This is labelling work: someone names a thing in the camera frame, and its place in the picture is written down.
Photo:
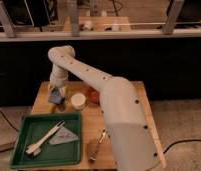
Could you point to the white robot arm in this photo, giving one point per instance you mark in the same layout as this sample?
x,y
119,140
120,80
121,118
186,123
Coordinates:
x,y
130,137

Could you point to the metal railing frame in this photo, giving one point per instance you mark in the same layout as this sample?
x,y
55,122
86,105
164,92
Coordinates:
x,y
39,20

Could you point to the red bowl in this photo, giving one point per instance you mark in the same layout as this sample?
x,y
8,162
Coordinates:
x,y
92,95

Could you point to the grey triangular cloth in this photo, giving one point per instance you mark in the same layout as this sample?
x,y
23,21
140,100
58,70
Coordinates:
x,y
63,135

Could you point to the wooden table board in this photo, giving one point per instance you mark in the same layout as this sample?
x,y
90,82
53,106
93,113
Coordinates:
x,y
92,125

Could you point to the green plastic tray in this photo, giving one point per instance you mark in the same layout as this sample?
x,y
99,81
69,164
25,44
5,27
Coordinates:
x,y
33,128

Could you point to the metal brush utensil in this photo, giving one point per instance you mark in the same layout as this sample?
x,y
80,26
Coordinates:
x,y
94,154

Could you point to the white cup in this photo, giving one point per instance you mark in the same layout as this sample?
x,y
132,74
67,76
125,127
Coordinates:
x,y
78,101

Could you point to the blue-grey gripper body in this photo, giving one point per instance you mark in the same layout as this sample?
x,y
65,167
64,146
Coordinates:
x,y
56,96

